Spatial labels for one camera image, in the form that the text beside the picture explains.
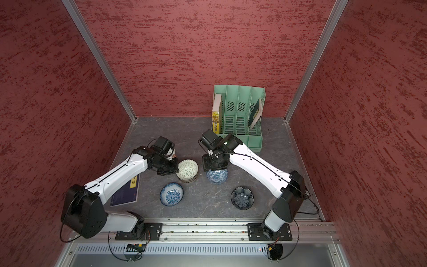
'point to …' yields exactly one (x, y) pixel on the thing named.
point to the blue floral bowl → (171, 194)
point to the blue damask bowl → (217, 177)
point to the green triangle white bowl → (188, 169)
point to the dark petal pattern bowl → (242, 198)
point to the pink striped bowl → (191, 180)
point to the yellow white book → (216, 114)
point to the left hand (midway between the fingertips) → (177, 173)
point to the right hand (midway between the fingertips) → (210, 170)
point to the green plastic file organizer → (241, 113)
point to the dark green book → (256, 114)
